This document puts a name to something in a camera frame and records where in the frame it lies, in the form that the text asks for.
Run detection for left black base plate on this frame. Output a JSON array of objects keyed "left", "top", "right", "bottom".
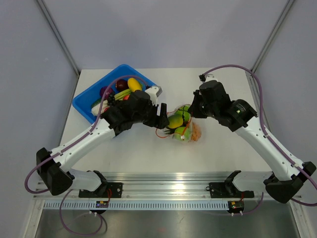
[{"left": 78, "top": 182, "right": 123, "bottom": 198}]

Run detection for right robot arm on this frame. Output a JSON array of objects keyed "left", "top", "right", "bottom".
[{"left": 188, "top": 80, "right": 316, "bottom": 204}]

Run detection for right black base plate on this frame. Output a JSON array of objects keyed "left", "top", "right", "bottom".
[{"left": 206, "top": 182, "right": 255, "bottom": 198}]

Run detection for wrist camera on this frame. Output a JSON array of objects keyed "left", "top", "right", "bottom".
[
  {"left": 145, "top": 85, "right": 162, "bottom": 106},
  {"left": 205, "top": 74, "right": 218, "bottom": 82}
]

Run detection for green toy apple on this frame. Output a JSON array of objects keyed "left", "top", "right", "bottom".
[{"left": 173, "top": 126, "right": 192, "bottom": 142}]

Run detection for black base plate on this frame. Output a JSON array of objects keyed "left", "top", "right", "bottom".
[
  {"left": 206, "top": 182, "right": 255, "bottom": 198},
  {"left": 78, "top": 182, "right": 123, "bottom": 198}
]

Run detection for aluminium frame post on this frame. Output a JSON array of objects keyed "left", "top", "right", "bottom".
[
  {"left": 35, "top": 0, "right": 81, "bottom": 78},
  {"left": 251, "top": 0, "right": 297, "bottom": 73}
]

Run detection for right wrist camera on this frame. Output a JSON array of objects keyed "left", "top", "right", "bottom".
[{"left": 205, "top": 74, "right": 218, "bottom": 82}]

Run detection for toy pineapple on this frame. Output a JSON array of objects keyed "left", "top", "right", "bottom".
[{"left": 163, "top": 127, "right": 178, "bottom": 136}]

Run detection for yellow toy lemon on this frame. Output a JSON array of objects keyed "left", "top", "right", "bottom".
[{"left": 127, "top": 77, "right": 142, "bottom": 92}]

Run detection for aluminium front rail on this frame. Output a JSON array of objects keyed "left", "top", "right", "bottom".
[{"left": 33, "top": 172, "right": 303, "bottom": 201}]

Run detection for right circuit board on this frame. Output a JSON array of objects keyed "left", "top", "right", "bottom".
[{"left": 228, "top": 200, "right": 245, "bottom": 213}]

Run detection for clear orange-zip bag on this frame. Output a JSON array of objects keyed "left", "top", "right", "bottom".
[{"left": 155, "top": 104, "right": 202, "bottom": 143}]

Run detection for yellow-green toy mango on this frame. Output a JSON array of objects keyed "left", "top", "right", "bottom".
[{"left": 168, "top": 114, "right": 184, "bottom": 129}]

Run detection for circuit board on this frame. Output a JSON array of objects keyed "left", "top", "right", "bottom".
[
  {"left": 228, "top": 200, "right": 245, "bottom": 213},
  {"left": 96, "top": 201, "right": 109, "bottom": 208}
]

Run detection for dark toy grapes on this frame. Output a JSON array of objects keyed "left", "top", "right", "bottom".
[{"left": 107, "top": 93, "right": 116, "bottom": 106}]

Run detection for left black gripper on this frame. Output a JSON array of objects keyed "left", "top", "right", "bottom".
[{"left": 133, "top": 100, "right": 169, "bottom": 129}]

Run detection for purple toy onion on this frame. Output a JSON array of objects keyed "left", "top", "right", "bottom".
[{"left": 99, "top": 86, "right": 107, "bottom": 97}]

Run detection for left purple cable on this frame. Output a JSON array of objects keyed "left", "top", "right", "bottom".
[{"left": 24, "top": 75, "right": 156, "bottom": 235}]

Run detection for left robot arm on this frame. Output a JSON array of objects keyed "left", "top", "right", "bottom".
[{"left": 36, "top": 86, "right": 168, "bottom": 197}]

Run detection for left circuit board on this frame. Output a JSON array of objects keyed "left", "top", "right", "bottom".
[{"left": 96, "top": 201, "right": 109, "bottom": 208}]

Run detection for dark toy eggplant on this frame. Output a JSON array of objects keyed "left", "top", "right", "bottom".
[{"left": 115, "top": 79, "right": 129, "bottom": 92}]

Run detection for left aluminium frame post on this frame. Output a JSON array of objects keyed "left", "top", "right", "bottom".
[{"left": 35, "top": 0, "right": 81, "bottom": 78}]

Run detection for toy orange persimmon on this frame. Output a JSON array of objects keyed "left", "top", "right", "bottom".
[{"left": 191, "top": 123, "right": 202, "bottom": 142}]

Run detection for green striped toy melon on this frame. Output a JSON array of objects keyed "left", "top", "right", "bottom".
[{"left": 174, "top": 104, "right": 191, "bottom": 122}]

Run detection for white slotted cable duct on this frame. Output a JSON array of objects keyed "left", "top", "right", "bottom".
[{"left": 44, "top": 200, "right": 229, "bottom": 211}]

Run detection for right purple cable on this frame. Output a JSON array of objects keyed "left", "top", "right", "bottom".
[{"left": 199, "top": 64, "right": 317, "bottom": 216}]

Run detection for purple cable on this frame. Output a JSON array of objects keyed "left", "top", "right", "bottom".
[
  {"left": 199, "top": 64, "right": 317, "bottom": 216},
  {"left": 24, "top": 75, "right": 156, "bottom": 235}
]

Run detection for right aluminium frame post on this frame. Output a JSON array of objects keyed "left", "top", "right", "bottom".
[{"left": 251, "top": 0, "right": 297, "bottom": 73}]

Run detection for blue plastic bin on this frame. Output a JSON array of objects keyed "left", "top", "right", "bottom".
[{"left": 72, "top": 64, "right": 156, "bottom": 124}]

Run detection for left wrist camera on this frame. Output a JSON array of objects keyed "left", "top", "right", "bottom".
[{"left": 145, "top": 85, "right": 162, "bottom": 106}]

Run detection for white toy radish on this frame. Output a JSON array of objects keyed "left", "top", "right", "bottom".
[{"left": 91, "top": 100, "right": 109, "bottom": 117}]

